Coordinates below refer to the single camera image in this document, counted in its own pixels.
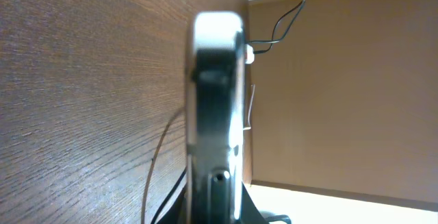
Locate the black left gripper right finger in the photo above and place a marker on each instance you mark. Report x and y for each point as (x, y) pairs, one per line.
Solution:
(249, 212)

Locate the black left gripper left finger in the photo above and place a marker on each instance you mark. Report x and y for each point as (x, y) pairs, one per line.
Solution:
(176, 214)

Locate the black flip smartphone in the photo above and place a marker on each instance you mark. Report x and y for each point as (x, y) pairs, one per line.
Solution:
(214, 113)

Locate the white USB charger adapter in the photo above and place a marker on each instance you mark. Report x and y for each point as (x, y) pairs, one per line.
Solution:
(250, 56)

